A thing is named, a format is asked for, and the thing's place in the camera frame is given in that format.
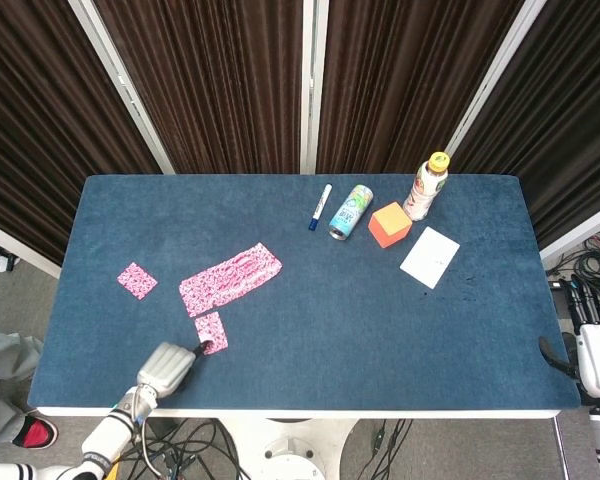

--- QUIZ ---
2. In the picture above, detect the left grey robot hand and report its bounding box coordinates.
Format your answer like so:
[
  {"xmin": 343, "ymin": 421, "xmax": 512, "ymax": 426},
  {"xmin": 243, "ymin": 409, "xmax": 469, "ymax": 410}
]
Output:
[{"xmin": 135, "ymin": 339, "xmax": 214, "ymax": 400}]

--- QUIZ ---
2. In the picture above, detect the small pink wrapper bottom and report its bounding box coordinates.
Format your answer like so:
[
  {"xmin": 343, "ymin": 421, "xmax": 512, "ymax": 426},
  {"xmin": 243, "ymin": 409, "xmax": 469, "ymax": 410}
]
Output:
[{"xmin": 193, "ymin": 312, "xmax": 230, "ymax": 356}]

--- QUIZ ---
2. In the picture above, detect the small pink wrapper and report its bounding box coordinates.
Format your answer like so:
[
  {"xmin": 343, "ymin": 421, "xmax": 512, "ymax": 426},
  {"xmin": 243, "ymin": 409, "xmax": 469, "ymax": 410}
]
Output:
[
  {"xmin": 193, "ymin": 312, "xmax": 230, "ymax": 356},
  {"xmin": 117, "ymin": 261, "xmax": 159, "ymax": 301}
]

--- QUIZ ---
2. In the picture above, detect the white blank card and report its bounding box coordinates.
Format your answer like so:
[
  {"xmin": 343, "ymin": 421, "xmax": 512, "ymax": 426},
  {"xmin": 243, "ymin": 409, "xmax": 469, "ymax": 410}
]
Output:
[{"xmin": 399, "ymin": 226, "xmax": 461, "ymax": 290}]

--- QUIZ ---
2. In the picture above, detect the long pink patterned wrapper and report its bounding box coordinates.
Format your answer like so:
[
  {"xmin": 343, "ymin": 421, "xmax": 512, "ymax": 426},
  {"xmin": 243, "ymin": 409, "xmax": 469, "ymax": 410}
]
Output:
[{"xmin": 178, "ymin": 242, "xmax": 283, "ymax": 319}]

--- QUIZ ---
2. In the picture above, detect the red black shoe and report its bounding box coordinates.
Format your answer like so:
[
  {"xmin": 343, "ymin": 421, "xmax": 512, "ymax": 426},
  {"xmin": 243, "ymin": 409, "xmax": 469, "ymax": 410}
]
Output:
[{"xmin": 12, "ymin": 409, "xmax": 59, "ymax": 450}]

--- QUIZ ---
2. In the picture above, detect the grey trouser leg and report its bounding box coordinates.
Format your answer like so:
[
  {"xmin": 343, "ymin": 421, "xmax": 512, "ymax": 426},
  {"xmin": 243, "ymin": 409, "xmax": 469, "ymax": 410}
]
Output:
[{"xmin": 0, "ymin": 329, "xmax": 44, "ymax": 447}]

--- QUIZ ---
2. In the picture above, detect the blue fabric table cover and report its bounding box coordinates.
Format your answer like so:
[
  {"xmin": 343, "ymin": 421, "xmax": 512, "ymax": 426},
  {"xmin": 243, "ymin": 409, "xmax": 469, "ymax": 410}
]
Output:
[{"xmin": 28, "ymin": 173, "xmax": 581, "ymax": 412}]

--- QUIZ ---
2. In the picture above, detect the white marker with blue cap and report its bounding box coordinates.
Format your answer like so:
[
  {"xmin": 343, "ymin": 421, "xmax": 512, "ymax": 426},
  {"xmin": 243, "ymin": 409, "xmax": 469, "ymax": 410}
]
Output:
[{"xmin": 307, "ymin": 183, "xmax": 334, "ymax": 232}]

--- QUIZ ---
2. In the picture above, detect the brown pleated curtain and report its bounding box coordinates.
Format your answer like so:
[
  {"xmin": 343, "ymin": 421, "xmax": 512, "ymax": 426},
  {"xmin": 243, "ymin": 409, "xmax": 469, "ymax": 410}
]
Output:
[
  {"xmin": 92, "ymin": 0, "xmax": 305, "ymax": 175},
  {"xmin": 315, "ymin": 0, "xmax": 526, "ymax": 175},
  {"xmin": 452, "ymin": 0, "xmax": 600, "ymax": 250},
  {"xmin": 0, "ymin": 0, "xmax": 164, "ymax": 266}
]

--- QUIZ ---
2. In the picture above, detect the plastic bottle with yellow cap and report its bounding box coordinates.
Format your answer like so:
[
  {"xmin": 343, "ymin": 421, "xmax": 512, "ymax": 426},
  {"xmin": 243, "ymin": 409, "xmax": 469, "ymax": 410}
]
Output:
[{"xmin": 402, "ymin": 152, "xmax": 451, "ymax": 222}]

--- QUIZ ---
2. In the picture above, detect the light blue drink can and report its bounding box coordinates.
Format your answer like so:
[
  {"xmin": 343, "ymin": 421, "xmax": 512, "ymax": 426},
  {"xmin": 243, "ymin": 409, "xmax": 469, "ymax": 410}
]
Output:
[{"xmin": 328, "ymin": 184, "xmax": 374, "ymax": 241}]

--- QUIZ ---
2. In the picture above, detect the orange foam cube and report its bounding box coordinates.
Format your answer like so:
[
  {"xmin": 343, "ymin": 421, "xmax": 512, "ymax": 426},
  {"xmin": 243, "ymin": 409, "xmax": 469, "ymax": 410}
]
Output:
[{"xmin": 367, "ymin": 201, "xmax": 413, "ymax": 250}]

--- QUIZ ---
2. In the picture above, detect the black floor cable bundle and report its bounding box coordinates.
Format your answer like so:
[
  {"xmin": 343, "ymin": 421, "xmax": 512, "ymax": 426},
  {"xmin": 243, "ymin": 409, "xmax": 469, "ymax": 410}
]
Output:
[
  {"xmin": 114, "ymin": 418, "xmax": 261, "ymax": 480},
  {"xmin": 547, "ymin": 227, "xmax": 600, "ymax": 292}
]

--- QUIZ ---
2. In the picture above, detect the white partition bottom rail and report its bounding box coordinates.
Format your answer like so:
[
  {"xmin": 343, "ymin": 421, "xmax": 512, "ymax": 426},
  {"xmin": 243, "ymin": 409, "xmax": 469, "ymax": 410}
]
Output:
[
  {"xmin": 538, "ymin": 197, "xmax": 600, "ymax": 262},
  {"xmin": 0, "ymin": 217, "xmax": 63, "ymax": 280}
]

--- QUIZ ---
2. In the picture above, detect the white table pedestal base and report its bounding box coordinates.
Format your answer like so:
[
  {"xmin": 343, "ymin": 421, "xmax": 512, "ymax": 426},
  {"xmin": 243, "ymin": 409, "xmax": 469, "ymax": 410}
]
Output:
[{"xmin": 219, "ymin": 417, "xmax": 362, "ymax": 480}]

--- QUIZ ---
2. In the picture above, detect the white plug with cables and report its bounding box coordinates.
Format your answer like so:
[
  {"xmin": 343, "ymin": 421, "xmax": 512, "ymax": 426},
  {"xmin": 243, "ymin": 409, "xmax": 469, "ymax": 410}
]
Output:
[{"xmin": 0, "ymin": 238, "xmax": 20, "ymax": 274}]

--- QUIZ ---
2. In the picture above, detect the black cable with inline switch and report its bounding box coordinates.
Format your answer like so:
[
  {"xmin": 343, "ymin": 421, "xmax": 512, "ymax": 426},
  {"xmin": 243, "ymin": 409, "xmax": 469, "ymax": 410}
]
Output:
[{"xmin": 363, "ymin": 418, "xmax": 412, "ymax": 480}]

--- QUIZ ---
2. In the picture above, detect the white partition post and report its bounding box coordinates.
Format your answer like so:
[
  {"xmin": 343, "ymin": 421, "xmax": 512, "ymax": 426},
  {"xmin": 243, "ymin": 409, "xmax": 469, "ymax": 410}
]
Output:
[
  {"xmin": 299, "ymin": 0, "xmax": 330, "ymax": 175},
  {"xmin": 68, "ymin": 0, "xmax": 176, "ymax": 175},
  {"xmin": 444, "ymin": 0, "xmax": 549, "ymax": 157}
]

